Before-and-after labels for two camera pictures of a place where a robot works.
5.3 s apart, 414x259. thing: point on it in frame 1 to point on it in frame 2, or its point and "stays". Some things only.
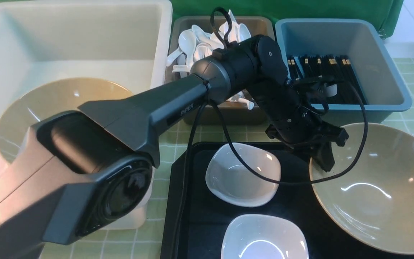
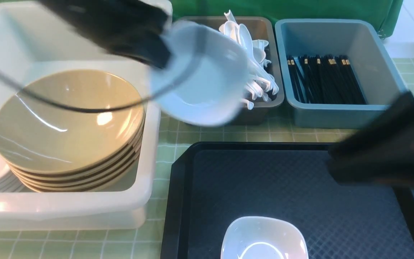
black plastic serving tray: [196, 218] stays
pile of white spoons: [195, 43] to [260, 83]
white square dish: [258, 236] stays
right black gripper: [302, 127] to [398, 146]
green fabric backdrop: [388, 14] stays
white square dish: [230, 180] to [203, 81]
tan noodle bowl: [389, 199] to [70, 122]
